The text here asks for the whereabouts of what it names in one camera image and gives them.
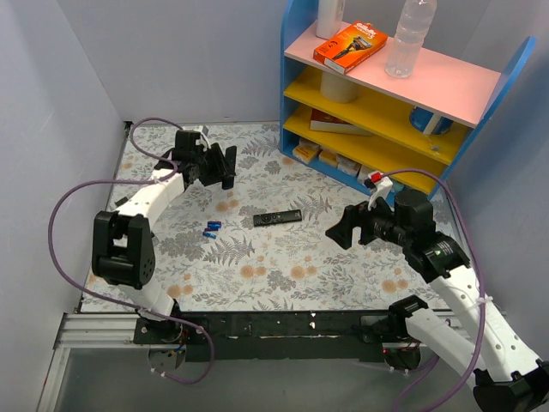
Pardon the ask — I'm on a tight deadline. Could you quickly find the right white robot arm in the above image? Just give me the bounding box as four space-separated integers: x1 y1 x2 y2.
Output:
326 190 548 411

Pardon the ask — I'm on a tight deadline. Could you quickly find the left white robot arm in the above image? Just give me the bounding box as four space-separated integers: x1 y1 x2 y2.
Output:
92 130 237 343

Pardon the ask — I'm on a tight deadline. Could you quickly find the black remote with buttons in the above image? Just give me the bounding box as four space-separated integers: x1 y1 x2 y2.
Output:
253 209 303 227

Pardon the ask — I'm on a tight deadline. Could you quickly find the white tissue pack right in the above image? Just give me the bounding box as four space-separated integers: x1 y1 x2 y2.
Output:
357 165 374 185

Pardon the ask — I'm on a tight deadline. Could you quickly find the white tissue pack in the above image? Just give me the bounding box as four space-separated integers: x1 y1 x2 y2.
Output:
336 154 361 178
357 165 374 185

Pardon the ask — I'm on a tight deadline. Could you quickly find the orange tissue pack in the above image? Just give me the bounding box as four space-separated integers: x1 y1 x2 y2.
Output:
318 149 339 168

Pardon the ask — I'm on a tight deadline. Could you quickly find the yellow tissue pack left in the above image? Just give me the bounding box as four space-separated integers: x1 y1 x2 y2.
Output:
293 137 321 164

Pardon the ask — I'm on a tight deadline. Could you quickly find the black battery cover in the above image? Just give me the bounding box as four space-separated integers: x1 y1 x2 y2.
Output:
115 197 128 207

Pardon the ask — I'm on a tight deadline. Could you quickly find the floral table mat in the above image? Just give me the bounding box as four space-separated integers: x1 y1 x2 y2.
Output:
80 122 456 313

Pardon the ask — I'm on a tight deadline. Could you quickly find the red white book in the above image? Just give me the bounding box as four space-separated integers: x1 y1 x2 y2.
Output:
310 108 372 136

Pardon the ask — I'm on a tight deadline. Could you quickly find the blue shelf unit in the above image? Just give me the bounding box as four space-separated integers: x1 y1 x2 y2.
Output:
279 1 536 196

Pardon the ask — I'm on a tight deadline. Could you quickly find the white paper roll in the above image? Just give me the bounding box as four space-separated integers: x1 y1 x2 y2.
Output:
320 72 360 103

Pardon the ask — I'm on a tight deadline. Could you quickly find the orange razor box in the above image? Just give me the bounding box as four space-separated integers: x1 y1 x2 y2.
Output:
312 21 389 75

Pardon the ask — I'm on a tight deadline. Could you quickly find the white bottle on shelf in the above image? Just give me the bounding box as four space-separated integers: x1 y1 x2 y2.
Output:
316 0 345 39

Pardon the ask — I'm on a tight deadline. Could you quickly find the clear plastic bottle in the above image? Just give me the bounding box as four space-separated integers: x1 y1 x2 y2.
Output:
385 0 437 79

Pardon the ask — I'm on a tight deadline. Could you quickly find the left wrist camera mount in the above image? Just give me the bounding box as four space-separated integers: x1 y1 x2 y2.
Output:
190 125 211 151

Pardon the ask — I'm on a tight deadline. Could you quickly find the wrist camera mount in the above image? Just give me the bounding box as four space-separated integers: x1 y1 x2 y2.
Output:
364 171 393 210
190 125 211 151

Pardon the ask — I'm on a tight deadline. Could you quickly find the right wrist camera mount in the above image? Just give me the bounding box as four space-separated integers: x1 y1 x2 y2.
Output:
364 171 393 210

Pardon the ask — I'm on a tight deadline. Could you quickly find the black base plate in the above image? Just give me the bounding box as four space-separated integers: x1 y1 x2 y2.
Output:
133 310 421 369

